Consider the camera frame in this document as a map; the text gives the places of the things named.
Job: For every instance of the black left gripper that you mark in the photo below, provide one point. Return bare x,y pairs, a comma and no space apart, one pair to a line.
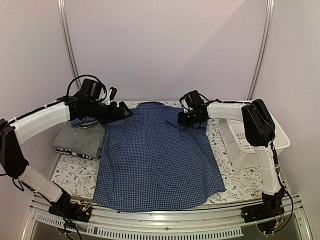
114,115

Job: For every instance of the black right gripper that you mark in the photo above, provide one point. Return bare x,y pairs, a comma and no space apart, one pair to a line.
182,121

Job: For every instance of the blue checked long sleeve shirt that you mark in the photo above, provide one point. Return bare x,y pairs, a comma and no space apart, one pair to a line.
149,162

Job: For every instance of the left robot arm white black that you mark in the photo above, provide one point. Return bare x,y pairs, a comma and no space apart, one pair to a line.
15,133

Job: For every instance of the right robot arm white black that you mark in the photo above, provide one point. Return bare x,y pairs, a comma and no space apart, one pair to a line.
259,131

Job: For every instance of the grey folded shirt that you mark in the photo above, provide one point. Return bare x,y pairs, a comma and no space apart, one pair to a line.
85,138

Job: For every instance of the white plastic basket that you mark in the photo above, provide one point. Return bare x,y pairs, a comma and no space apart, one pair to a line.
242,155

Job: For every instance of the floral white tablecloth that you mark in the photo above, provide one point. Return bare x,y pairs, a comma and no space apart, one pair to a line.
78,175

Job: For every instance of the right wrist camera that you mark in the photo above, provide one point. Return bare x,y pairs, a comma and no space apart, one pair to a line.
191,100

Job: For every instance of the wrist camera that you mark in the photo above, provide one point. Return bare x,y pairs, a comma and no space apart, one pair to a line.
191,100
93,91

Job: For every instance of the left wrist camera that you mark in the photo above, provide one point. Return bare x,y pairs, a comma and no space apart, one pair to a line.
93,91

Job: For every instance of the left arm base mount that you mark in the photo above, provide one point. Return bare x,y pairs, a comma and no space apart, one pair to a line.
79,211

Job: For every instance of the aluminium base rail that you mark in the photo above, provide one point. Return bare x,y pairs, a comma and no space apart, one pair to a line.
205,222

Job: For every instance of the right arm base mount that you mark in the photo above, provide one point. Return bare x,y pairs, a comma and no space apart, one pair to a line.
262,211

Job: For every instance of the left aluminium frame post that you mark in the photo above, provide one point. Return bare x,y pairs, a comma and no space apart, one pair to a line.
61,7

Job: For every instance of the aluminium frame post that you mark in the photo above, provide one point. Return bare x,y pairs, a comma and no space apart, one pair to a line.
61,7
270,5

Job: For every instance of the right aluminium frame post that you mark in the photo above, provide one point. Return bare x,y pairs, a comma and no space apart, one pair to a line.
270,5

